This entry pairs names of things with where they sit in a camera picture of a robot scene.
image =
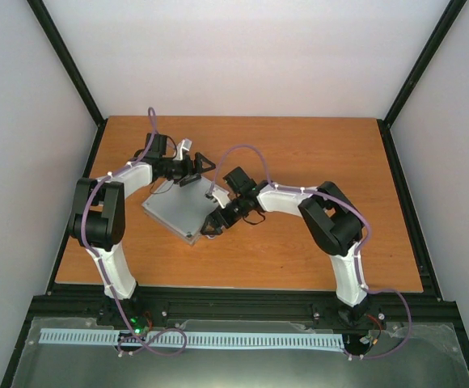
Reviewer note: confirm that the aluminium poker case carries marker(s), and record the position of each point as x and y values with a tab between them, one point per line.
182	210

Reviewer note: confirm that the left black frame post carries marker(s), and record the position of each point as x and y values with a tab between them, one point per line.
45	20

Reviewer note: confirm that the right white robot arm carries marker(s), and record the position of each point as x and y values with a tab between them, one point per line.
333	222

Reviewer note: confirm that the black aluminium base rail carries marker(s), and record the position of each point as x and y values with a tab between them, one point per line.
167	306

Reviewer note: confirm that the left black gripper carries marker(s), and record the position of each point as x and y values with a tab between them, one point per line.
192	177

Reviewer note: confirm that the right black frame post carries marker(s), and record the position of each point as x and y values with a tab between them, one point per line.
433	43

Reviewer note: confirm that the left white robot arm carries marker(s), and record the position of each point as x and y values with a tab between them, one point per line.
98	220

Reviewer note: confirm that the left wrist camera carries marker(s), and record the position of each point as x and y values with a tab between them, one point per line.
162	146

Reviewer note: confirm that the white slotted cable duct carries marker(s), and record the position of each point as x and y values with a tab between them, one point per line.
195	340

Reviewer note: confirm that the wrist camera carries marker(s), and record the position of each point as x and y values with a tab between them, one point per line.
239	184
162	146

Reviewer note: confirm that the black frame post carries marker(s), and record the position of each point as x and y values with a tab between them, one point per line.
45	20
433	43

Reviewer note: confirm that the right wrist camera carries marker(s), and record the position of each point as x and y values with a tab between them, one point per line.
239	184

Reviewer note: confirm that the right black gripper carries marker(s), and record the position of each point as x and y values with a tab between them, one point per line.
216	222

